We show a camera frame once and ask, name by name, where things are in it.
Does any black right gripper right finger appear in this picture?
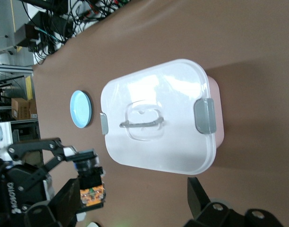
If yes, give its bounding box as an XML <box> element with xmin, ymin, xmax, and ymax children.
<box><xmin>184</xmin><ymin>176</ymin><xmax>289</xmax><ymax>227</ymax></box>

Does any white lidded storage box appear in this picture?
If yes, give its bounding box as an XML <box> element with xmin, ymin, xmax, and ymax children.
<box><xmin>100</xmin><ymin>58</ymin><xmax>226</xmax><ymax>176</ymax></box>

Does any yellow striped post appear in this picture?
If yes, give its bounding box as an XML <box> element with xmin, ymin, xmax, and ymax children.
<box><xmin>25</xmin><ymin>75</ymin><xmax>34</xmax><ymax>100</ymax></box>

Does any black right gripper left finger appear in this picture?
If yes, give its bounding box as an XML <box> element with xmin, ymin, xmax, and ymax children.
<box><xmin>24</xmin><ymin>178</ymin><xmax>83</xmax><ymax>227</ymax></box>

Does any white printed carton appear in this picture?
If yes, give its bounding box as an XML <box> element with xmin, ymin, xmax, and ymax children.
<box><xmin>0</xmin><ymin>121</ymin><xmax>13</xmax><ymax>149</ymax></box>

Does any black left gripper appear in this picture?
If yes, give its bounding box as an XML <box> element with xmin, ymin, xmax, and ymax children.
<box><xmin>0</xmin><ymin>137</ymin><xmax>98</xmax><ymax>224</ymax></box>

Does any brown cardboard box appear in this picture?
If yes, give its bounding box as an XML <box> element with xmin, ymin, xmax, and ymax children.
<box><xmin>11</xmin><ymin>97</ymin><xmax>38</xmax><ymax>121</ymax></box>

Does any aluminium shelf rail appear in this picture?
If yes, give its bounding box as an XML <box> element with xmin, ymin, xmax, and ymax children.
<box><xmin>0</xmin><ymin>63</ymin><xmax>34</xmax><ymax>77</ymax></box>

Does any tangled cable bundle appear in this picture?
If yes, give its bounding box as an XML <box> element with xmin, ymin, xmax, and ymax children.
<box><xmin>18</xmin><ymin>0</ymin><xmax>128</xmax><ymax>66</ymax></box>

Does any brown table mat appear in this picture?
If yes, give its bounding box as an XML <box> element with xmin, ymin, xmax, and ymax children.
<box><xmin>32</xmin><ymin>0</ymin><xmax>289</xmax><ymax>227</ymax></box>

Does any light blue round plate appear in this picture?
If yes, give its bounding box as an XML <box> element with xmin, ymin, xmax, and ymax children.
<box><xmin>69</xmin><ymin>89</ymin><xmax>93</xmax><ymax>129</ymax></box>

